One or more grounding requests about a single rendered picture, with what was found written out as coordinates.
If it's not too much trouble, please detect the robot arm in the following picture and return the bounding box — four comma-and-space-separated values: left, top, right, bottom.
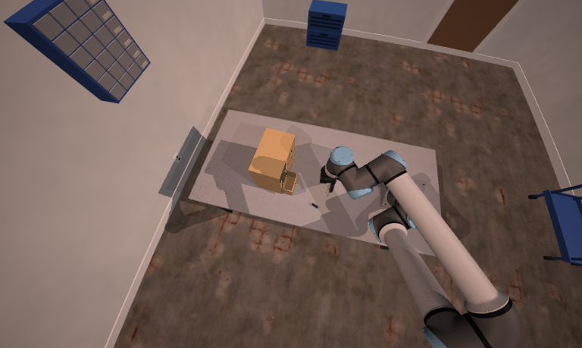
325, 146, 521, 348

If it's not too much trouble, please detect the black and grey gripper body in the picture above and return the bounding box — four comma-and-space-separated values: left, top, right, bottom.
319, 165, 336, 183

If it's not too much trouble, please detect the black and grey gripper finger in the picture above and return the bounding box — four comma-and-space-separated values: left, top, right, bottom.
321, 183, 335, 197

